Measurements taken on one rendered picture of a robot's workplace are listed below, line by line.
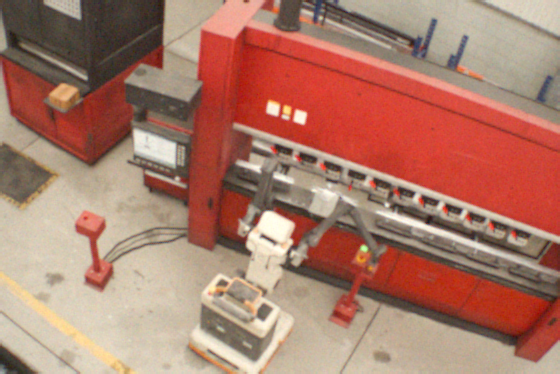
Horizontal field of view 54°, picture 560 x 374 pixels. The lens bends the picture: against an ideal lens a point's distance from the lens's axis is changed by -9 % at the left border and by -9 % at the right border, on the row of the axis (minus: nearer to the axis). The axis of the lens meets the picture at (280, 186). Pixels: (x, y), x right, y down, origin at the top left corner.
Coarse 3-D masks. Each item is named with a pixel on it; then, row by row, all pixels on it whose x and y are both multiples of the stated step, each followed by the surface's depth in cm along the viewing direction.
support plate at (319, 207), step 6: (318, 192) 479; (336, 198) 478; (312, 204) 469; (318, 204) 470; (324, 204) 471; (330, 204) 472; (312, 210) 465; (318, 210) 466; (324, 210) 467; (330, 210) 468; (324, 216) 463
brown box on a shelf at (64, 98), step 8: (56, 88) 509; (64, 88) 509; (72, 88) 511; (56, 96) 500; (64, 96) 502; (72, 96) 506; (48, 104) 508; (56, 104) 506; (64, 104) 502; (72, 104) 511; (64, 112) 503
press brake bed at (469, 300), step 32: (224, 192) 502; (224, 224) 531; (320, 256) 517; (352, 256) 503; (384, 256) 490; (416, 256) 478; (384, 288) 522; (416, 288) 504; (448, 288) 491; (480, 288) 479; (512, 288) 467; (448, 320) 524; (480, 320) 511; (512, 320) 493
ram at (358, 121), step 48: (240, 96) 442; (288, 96) 428; (336, 96) 414; (384, 96) 401; (336, 144) 443; (384, 144) 428; (432, 144) 413; (480, 144) 399; (528, 144) 385; (480, 192) 426; (528, 192) 411
